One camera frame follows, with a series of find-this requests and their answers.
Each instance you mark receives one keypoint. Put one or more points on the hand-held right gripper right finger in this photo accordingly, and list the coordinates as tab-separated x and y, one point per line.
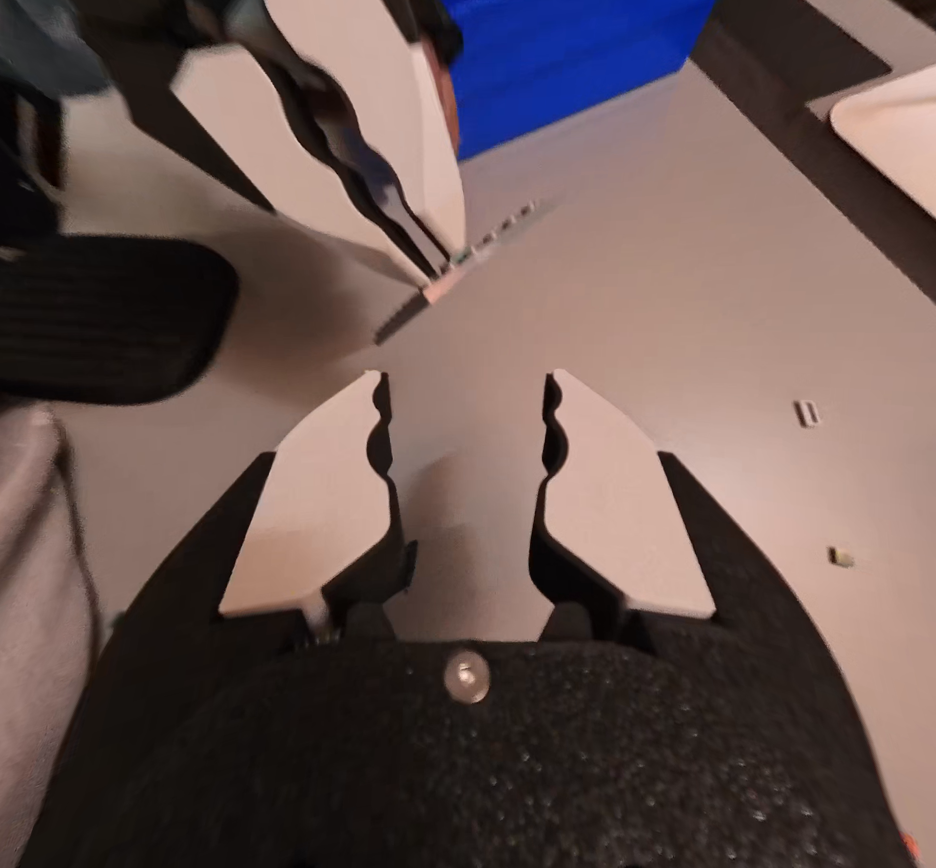
621	510

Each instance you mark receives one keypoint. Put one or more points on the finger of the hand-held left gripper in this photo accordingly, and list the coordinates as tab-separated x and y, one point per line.
344	20
248	129

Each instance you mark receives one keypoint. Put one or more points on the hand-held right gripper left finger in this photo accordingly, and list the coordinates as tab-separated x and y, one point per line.
314	502

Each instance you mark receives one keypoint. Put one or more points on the grey lego baseplate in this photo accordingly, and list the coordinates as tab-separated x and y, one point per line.
398	323

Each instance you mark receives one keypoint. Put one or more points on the person's left forearm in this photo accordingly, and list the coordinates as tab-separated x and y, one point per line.
51	34

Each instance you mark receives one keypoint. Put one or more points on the small white lego tile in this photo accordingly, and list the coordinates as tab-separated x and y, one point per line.
807	415

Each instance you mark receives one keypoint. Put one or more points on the person's left hand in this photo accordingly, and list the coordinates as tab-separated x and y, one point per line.
446	100

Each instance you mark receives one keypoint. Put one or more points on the blue plastic bin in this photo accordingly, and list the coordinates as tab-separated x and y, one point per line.
570	27

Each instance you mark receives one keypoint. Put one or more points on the black wrist rest pad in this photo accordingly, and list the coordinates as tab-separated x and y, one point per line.
110	320

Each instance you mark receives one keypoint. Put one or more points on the white stand base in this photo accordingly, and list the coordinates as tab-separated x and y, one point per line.
892	129

